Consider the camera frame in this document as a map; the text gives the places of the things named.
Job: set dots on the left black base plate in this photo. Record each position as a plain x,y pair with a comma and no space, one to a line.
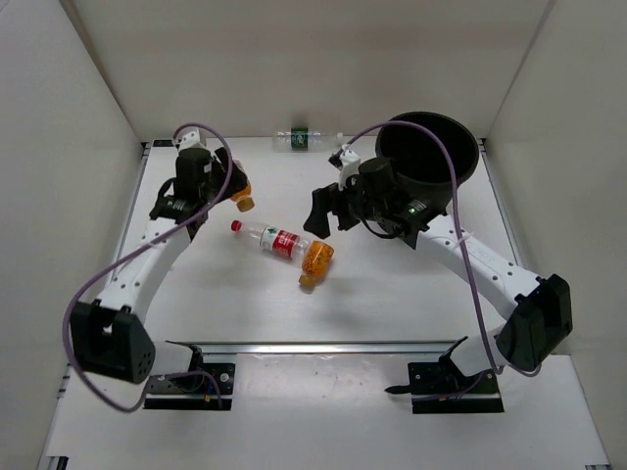
211,391

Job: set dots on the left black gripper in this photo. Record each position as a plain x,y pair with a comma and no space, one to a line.
214,166

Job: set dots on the small dark label sticker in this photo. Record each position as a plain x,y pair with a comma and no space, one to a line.
163,143

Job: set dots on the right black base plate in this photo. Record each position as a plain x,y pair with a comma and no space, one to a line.
435,390

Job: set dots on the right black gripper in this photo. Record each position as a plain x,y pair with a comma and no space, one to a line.
328,199

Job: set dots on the clear bottle red label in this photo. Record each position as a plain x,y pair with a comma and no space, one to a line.
271,239

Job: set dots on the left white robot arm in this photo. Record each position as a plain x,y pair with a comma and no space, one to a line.
107,336

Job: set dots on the aluminium rail front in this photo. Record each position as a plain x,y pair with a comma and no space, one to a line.
323,348

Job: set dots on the clear bottle green label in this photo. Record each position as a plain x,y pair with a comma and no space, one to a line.
304,139

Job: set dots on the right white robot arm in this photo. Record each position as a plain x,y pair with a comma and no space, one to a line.
423,213

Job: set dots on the orange juice bottle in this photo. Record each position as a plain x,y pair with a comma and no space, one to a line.
243,199
315,264

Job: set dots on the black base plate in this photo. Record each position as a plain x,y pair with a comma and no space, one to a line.
435,390
211,391

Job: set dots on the black plastic waste bin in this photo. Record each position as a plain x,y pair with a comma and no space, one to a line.
431,156

